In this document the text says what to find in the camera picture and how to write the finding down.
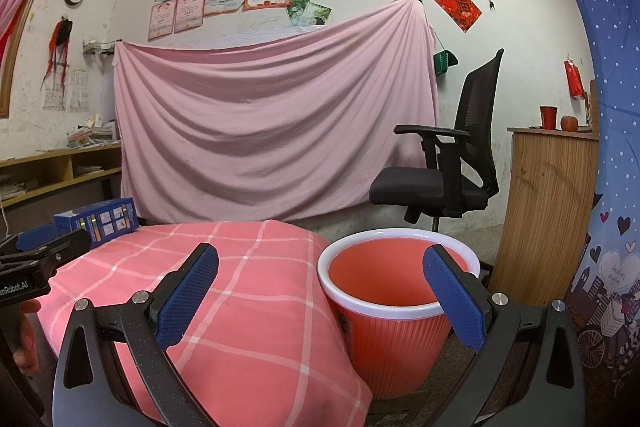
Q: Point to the red hanging ornament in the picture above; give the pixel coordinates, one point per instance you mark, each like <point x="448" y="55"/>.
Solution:
<point x="574" y="77"/>

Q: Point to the red cup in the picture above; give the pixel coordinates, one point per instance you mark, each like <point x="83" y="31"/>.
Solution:
<point x="547" y="117"/>

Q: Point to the red plastic bucket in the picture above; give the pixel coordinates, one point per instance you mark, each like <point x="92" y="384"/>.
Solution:
<point x="380" y="277"/>

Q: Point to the person's left hand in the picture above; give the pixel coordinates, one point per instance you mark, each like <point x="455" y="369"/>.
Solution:
<point x="25" y="359"/>

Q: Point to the green photo print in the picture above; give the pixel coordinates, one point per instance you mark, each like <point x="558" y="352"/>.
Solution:
<point x="317" y="14"/>
<point x="296" y="7"/>

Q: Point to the stack of books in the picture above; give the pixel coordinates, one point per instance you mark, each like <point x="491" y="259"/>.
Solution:
<point x="92" y="134"/>

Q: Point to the red tassel wall decoration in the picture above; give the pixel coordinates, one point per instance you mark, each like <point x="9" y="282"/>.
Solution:
<point x="57" y="49"/>

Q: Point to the blue printed curtain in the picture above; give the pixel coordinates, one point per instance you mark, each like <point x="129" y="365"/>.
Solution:
<point x="600" y="32"/>

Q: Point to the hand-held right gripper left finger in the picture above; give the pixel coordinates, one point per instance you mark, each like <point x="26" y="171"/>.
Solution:
<point x="187" y="297"/>

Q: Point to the blue cardboard box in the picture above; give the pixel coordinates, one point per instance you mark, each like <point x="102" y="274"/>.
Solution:
<point x="95" y="223"/>

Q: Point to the red paper wall decoration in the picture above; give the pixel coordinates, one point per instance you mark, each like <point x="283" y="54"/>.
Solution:
<point x="456" y="6"/>

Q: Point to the black office chair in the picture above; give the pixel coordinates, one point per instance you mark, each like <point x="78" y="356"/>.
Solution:
<point x="475" y="117"/>

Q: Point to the pink checked blanket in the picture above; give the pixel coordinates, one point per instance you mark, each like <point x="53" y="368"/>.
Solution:
<point x="240" y="307"/>

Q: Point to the wooden cabinet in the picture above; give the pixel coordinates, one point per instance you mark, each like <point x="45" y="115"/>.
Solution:
<point x="545" y="207"/>

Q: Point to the paper wall calendar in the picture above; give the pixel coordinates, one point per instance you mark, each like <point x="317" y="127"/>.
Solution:
<point x="79" y="89"/>
<point x="55" y="92"/>

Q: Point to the pink hanging sheet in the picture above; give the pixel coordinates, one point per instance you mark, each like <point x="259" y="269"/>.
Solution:
<point x="275" y="117"/>

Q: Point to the pile of papers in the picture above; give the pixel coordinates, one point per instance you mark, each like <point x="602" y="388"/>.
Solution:
<point x="11" y="188"/>
<point x="89" y="169"/>

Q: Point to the wooden window frame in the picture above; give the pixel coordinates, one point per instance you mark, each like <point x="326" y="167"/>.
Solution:
<point x="12" y="57"/>

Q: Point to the small wall shelf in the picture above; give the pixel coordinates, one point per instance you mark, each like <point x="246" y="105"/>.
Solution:
<point x="99" y="47"/>

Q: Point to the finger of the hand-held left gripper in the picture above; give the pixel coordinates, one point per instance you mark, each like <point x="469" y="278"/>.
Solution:
<point x="36" y="237"/>
<point x="65" y="244"/>

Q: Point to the red apple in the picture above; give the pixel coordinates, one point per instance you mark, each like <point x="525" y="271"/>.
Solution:
<point x="568" y="123"/>

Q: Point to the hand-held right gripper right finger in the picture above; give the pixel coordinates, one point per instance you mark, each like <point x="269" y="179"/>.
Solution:
<point x="455" y="302"/>

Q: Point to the wooden shelf unit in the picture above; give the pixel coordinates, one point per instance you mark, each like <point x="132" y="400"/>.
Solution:
<point x="55" y="167"/>

